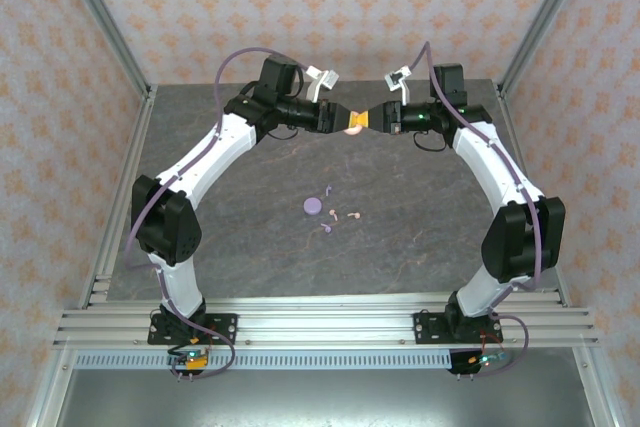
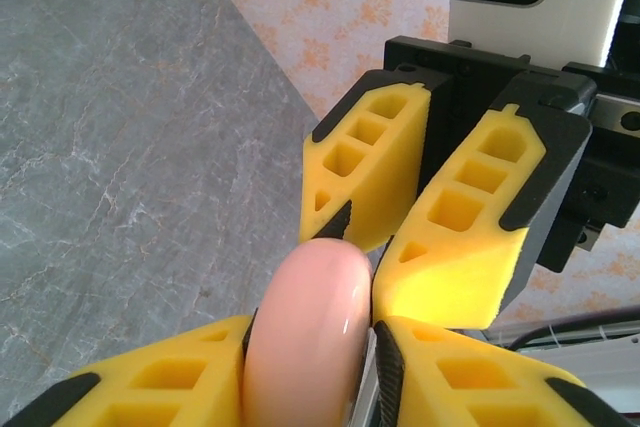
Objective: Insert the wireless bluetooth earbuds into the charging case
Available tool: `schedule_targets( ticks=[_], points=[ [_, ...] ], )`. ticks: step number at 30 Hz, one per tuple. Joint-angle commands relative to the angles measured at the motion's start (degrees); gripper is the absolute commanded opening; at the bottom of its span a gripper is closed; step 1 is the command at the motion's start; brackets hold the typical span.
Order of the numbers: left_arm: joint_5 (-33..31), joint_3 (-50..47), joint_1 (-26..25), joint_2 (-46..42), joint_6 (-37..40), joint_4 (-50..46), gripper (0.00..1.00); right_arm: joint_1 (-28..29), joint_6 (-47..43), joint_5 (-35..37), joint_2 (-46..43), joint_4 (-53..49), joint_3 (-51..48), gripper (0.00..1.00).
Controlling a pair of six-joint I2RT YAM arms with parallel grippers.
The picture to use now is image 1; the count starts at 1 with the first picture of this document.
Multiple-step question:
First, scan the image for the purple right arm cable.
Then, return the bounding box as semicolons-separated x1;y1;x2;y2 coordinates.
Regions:
407;40;544;378

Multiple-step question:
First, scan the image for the aluminium frame bar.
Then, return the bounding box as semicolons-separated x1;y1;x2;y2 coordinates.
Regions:
574;346;629;427
24;346;76;427

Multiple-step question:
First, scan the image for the wide aluminium base beam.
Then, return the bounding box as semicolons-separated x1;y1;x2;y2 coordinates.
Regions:
52;296;601;348

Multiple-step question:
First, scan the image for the slotted grey cable duct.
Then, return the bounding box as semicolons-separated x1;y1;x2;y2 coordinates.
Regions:
73;350;454;371

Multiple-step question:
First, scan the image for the aluminium side rail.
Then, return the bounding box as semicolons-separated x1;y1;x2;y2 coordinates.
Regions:
493;80;572;309
77;86;159;309

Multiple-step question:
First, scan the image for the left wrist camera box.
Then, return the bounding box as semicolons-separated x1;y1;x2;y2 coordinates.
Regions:
305;65;340;90

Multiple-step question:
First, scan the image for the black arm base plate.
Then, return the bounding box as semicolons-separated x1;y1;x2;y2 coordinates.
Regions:
413;311;504;346
147;312;239;346

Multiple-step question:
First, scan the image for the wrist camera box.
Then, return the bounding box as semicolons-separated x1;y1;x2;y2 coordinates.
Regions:
305;65;340;90
382;66;414;92

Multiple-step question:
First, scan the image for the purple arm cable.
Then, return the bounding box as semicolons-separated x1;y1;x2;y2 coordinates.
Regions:
122;46;314;382
407;40;544;378

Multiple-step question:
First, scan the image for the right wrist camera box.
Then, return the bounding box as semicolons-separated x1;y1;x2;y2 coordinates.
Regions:
382;66;414;92

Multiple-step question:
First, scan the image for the small green circuit board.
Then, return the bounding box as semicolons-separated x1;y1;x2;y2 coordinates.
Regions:
167;349;211;373
467;352;509;367

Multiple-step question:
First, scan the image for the grey metal floor sheet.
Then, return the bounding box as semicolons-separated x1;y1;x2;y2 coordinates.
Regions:
54;366;596;427

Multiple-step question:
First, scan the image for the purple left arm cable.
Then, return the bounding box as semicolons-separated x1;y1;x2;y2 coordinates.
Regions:
122;46;314;382

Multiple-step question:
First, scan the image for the aluminium frame post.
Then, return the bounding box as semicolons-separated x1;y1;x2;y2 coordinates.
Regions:
497;0;596;97
52;0;154;98

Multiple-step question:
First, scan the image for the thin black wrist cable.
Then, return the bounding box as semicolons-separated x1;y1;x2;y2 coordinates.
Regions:
267;124;301;142
412;130;449;153

